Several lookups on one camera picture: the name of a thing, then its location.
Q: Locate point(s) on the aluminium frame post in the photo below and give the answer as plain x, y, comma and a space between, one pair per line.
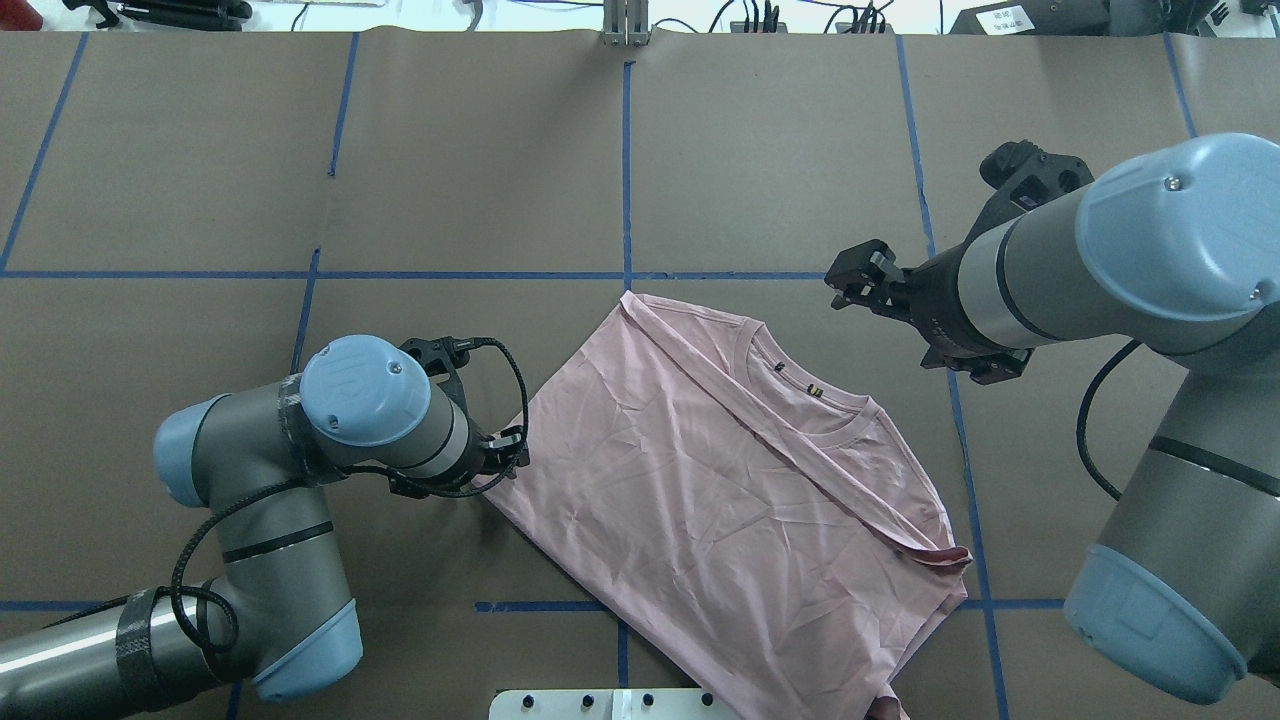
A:
626, 23

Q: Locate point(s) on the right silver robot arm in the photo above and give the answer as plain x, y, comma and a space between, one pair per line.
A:
1173, 253

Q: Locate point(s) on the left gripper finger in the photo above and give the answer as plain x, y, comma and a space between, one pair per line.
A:
507, 450

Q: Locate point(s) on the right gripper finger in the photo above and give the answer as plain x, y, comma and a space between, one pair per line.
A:
867, 275
996, 368

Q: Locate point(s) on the black folded tripod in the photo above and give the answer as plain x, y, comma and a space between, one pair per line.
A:
205, 16

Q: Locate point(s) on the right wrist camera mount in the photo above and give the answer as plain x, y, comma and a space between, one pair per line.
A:
1024, 177

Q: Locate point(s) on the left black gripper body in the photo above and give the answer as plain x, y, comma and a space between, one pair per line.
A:
487, 457

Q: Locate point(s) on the black box with label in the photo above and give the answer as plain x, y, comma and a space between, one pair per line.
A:
1027, 18

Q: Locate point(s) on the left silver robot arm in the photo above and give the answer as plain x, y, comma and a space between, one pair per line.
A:
259, 593

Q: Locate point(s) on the pink Snoopy t-shirt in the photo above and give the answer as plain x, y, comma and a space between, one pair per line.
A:
773, 536

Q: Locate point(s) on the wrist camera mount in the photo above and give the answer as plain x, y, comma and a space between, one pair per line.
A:
1024, 177
442, 358

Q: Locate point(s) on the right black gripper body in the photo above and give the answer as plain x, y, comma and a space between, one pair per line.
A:
936, 297

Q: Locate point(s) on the white pedestal column base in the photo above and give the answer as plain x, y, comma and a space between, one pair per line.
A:
609, 703

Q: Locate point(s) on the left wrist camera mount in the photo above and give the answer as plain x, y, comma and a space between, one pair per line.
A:
442, 358

